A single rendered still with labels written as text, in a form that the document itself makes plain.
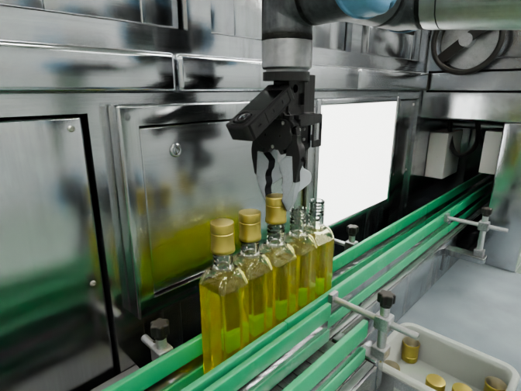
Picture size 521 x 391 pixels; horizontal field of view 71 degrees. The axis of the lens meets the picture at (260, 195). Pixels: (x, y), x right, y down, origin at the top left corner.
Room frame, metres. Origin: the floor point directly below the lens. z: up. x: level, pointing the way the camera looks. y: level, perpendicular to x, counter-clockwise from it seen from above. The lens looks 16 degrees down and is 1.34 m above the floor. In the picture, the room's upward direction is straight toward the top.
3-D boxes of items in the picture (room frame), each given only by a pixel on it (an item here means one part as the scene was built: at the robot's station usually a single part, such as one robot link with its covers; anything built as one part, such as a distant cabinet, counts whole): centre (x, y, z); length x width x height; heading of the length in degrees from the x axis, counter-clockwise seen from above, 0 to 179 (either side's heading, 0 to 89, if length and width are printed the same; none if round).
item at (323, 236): (0.65, -0.11, 0.99); 0.06 x 0.06 x 0.21; 46
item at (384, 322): (0.56, -0.20, 0.95); 0.17 x 0.03 x 0.12; 46
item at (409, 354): (0.67, -0.33, 0.79); 0.04 x 0.04 x 0.04
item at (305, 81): (0.59, -0.04, 1.31); 0.09 x 0.08 x 0.12; 137
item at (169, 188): (0.84, -0.11, 1.15); 0.90 x 0.03 x 0.34; 136
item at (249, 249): (0.53, 0.02, 1.12); 0.03 x 0.03 x 0.05
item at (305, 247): (0.61, -0.07, 0.99); 0.06 x 0.06 x 0.21; 46
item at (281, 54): (0.58, -0.04, 1.39); 0.08 x 0.08 x 0.05
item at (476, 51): (1.25, -0.66, 1.49); 0.21 x 0.05 x 0.21; 46
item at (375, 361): (0.57, -0.18, 0.85); 0.09 x 0.04 x 0.07; 46
